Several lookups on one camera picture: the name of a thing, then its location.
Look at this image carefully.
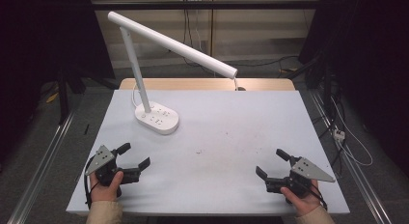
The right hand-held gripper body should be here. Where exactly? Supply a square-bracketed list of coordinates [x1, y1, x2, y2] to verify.
[264, 156, 337, 199]

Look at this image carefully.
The aluminium floor rail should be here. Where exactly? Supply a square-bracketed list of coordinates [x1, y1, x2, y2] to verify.
[308, 88, 394, 224]
[6, 110, 75, 224]

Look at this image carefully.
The white power strip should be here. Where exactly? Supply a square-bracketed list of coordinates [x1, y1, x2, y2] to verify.
[333, 127, 347, 143]

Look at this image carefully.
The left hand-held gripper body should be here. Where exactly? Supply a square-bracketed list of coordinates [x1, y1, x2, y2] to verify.
[84, 145, 143, 187]

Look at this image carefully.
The thin white floor cable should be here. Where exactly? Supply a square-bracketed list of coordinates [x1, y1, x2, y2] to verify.
[330, 98, 374, 167]

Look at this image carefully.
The black horizontal frame bar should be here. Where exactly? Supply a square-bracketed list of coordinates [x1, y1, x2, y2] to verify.
[91, 0, 322, 12]

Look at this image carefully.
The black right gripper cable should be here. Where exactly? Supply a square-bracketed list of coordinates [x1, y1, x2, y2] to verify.
[298, 180, 329, 211]

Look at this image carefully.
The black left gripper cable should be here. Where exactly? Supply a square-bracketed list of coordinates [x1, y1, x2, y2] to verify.
[83, 155, 96, 210]

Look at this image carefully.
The white lamp cable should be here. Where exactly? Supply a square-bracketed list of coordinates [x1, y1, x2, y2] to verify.
[130, 83, 143, 110]

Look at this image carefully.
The person's left hand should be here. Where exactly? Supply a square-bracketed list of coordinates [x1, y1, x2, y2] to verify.
[89, 170, 125, 203]

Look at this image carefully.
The white desk lamp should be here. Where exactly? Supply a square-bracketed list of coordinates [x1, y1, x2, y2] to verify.
[106, 11, 239, 136]

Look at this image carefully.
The person's right hand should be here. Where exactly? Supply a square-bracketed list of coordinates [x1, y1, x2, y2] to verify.
[280, 180, 323, 218]

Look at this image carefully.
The yellow floor tape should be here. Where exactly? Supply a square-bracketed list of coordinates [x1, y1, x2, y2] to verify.
[45, 91, 61, 104]

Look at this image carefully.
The black curtain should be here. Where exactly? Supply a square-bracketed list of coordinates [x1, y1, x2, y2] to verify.
[0, 0, 116, 174]
[298, 0, 409, 179]

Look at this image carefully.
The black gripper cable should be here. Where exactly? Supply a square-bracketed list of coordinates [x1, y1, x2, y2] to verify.
[83, 155, 96, 210]
[298, 180, 329, 211]

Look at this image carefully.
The black metal stand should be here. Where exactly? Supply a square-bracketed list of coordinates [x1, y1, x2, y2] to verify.
[56, 68, 71, 126]

